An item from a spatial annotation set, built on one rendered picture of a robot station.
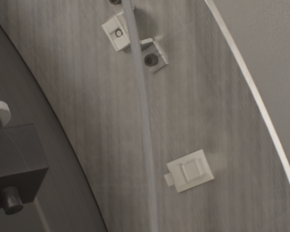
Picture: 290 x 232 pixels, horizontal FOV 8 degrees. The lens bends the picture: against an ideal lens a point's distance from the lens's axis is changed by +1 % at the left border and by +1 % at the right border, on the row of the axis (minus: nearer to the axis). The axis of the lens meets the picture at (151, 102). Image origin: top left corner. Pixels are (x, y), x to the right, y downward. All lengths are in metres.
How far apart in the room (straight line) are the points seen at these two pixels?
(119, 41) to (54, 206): 0.09
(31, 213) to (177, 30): 0.11
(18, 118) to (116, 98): 0.05
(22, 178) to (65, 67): 0.17
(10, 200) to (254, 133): 0.17
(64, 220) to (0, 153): 0.15
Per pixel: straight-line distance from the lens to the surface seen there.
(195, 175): 1.01
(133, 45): 0.99
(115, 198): 1.05
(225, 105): 1.01
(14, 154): 0.89
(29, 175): 0.89
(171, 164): 1.03
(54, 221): 1.02
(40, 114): 1.05
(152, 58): 1.02
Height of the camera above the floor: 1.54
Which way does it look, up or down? 9 degrees down
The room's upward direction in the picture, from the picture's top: 2 degrees counter-clockwise
